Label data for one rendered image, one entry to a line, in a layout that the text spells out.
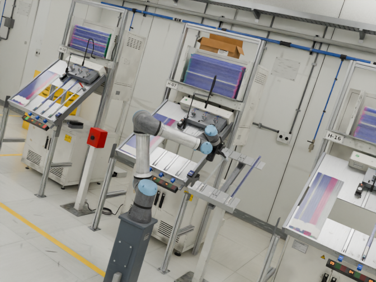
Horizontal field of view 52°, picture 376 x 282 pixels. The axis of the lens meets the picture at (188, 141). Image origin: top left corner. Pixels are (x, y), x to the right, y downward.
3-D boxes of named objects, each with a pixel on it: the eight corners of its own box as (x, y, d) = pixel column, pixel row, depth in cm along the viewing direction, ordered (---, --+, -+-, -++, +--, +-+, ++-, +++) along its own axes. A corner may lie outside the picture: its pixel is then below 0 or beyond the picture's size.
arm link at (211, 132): (201, 128, 247) (212, 121, 247) (204, 137, 256) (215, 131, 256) (207, 136, 242) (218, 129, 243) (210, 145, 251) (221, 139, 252)
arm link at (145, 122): (141, 112, 216) (216, 142, 232) (139, 109, 226) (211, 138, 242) (134, 131, 218) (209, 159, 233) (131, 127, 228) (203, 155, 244)
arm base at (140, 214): (144, 225, 226) (148, 210, 225) (122, 216, 231) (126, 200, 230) (154, 219, 240) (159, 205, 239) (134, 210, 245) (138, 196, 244)
